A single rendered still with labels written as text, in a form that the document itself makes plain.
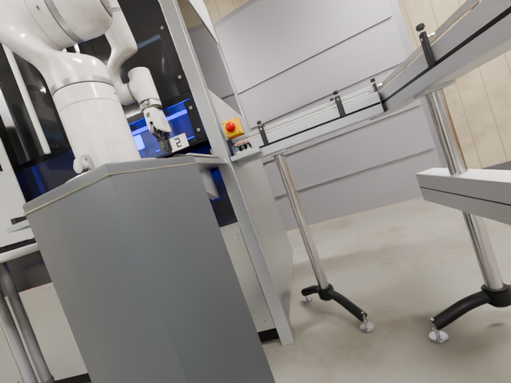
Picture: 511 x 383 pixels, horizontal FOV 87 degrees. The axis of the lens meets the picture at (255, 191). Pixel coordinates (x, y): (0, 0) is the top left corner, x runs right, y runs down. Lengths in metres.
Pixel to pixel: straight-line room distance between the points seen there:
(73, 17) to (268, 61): 2.88
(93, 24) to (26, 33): 0.12
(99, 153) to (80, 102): 0.10
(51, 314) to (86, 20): 1.50
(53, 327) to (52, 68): 1.46
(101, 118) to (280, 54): 2.95
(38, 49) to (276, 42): 2.98
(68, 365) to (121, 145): 1.52
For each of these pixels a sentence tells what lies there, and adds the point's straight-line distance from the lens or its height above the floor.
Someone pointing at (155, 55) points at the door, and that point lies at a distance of 1.40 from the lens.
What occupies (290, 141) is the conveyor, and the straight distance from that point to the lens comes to 1.26.
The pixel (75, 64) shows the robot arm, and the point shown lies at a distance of 0.68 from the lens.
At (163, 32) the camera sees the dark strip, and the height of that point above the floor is 1.48.
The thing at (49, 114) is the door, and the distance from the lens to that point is 1.68.
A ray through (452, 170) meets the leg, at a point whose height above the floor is 0.56.
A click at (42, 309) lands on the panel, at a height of 0.48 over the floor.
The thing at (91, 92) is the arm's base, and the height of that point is 1.02.
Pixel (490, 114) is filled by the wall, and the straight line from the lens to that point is 3.43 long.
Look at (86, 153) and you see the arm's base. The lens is 0.63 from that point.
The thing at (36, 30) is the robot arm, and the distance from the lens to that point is 0.76.
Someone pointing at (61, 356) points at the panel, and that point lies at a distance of 1.96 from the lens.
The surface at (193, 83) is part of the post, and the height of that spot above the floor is 1.23.
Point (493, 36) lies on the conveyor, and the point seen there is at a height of 0.86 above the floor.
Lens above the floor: 0.76
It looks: 3 degrees down
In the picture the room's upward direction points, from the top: 19 degrees counter-clockwise
